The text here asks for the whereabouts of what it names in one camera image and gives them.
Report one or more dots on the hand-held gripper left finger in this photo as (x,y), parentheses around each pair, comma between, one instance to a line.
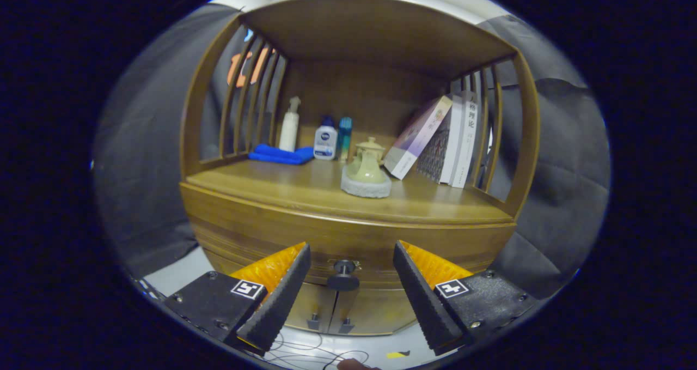
(280,299)

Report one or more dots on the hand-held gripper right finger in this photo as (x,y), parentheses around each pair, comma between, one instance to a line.
(419,299)

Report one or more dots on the pale green soap grey dish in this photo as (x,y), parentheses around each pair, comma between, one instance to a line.
(366,187)

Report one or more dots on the wooden countertop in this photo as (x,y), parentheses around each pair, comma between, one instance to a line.
(283,182)

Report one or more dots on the wooden cabinet with slatted shelf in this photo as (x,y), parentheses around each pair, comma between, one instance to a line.
(359,92)

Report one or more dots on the yellow floor tape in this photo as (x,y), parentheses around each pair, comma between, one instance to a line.
(396,355)

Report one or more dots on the blue folded cloth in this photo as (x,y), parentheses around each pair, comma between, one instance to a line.
(277,155)

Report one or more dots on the dark patterned book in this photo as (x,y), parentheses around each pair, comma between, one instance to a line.
(435,155)

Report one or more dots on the white book with black characters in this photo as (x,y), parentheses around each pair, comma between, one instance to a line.
(468,146)

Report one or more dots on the purple cover book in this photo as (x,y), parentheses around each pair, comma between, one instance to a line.
(416,138)

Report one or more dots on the plain white book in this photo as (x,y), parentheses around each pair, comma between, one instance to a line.
(453,141)

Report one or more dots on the white lotion bottle blue cap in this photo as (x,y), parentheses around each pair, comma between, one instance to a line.
(325,144)

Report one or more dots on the beige lidded teacup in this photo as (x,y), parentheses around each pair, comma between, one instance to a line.
(371,144)

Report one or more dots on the white pump bottle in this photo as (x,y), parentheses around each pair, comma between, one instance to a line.
(288,133)

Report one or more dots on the teal slim bottle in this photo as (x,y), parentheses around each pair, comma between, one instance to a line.
(344,135)

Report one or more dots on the black backdrop cloth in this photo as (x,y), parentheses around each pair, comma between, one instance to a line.
(555,168)

